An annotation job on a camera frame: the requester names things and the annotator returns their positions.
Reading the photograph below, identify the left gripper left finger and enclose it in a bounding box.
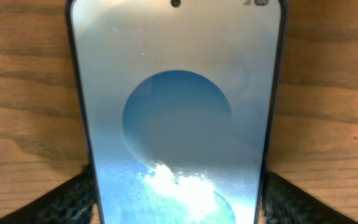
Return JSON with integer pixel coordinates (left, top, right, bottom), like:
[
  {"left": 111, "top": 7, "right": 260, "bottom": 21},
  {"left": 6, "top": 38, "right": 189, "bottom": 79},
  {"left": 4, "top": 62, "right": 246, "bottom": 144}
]
[{"left": 0, "top": 165, "right": 96, "bottom": 224}]

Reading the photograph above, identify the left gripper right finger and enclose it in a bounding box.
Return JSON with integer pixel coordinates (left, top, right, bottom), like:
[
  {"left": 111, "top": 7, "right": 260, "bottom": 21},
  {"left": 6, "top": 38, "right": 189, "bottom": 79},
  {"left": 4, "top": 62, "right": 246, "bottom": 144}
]
[{"left": 262, "top": 171, "right": 358, "bottom": 224}]

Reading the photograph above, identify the blue Samsung Galaxy smartphone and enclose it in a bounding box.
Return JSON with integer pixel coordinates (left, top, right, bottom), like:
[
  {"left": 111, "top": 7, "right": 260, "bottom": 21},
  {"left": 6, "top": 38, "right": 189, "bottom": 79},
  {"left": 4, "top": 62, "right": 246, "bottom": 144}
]
[{"left": 65, "top": 0, "right": 288, "bottom": 224}]

